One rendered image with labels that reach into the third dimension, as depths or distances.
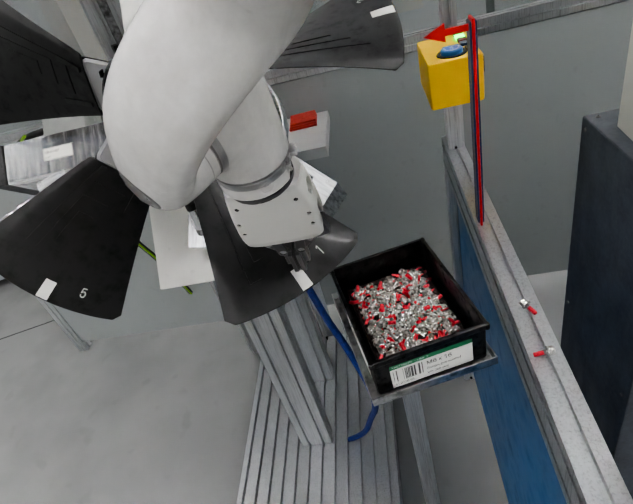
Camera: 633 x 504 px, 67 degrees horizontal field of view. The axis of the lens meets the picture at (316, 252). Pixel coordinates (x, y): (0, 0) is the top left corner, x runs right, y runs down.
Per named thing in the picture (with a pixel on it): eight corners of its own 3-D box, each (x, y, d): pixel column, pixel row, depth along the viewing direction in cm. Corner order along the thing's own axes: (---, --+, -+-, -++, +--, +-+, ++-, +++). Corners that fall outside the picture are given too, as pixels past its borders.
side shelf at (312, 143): (217, 144, 148) (213, 135, 146) (330, 119, 141) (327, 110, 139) (199, 183, 129) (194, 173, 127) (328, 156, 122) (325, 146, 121)
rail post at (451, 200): (462, 370, 160) (444, 166, 114) (474, 368, 159) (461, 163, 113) (465, 380, 157) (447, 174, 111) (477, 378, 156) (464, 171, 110)
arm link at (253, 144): (245, 202, 44) (305, 138, 48) (180, 85, 34) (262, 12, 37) (189, 173, 49) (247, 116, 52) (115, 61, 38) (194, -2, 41)
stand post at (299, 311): (313, 386, 170) (183, 61, 102) (338, 383, 168) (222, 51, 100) (312, 396, 166) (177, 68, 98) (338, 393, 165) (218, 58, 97)
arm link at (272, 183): (293, 117, 50) (300, 139, 52) (214, 135, 51) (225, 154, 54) (293, 175, 45) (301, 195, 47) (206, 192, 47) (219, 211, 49)
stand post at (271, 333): (310, 446, 152) (201, 212, 98) (337, 443, 150) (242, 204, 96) (309, 459, 148) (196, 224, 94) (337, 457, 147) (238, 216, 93)
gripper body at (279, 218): (302, 134, 51) (325, 201, 60) (214, 153, 53) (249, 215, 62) (303, 185, 47) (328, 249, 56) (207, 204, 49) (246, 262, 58)
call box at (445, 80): (421, 90, 105) (416, 41, 99) (468, 80, 104) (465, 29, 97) (432, 118, 93) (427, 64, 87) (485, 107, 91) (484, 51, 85)
